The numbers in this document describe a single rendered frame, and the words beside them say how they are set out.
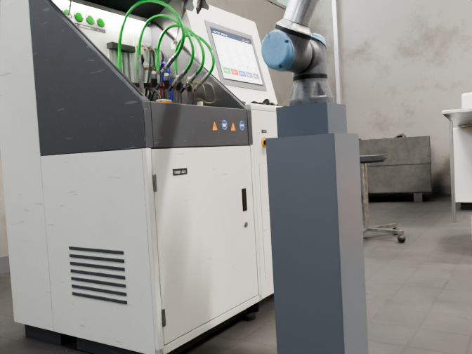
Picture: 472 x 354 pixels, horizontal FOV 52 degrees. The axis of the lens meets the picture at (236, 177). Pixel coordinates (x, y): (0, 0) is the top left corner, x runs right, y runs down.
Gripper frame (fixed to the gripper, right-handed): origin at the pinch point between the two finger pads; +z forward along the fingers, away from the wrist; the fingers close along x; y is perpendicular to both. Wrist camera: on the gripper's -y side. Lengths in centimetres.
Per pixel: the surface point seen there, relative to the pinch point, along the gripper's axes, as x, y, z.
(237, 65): 62, -13, 45
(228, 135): 8, 34, 38
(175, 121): -23.7, 31.0, 24.5
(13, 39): -45, -47, 37
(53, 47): -41, -23, 26
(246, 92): 62, -1, 54
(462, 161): 385, 78, 158
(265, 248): 20, 70, 83
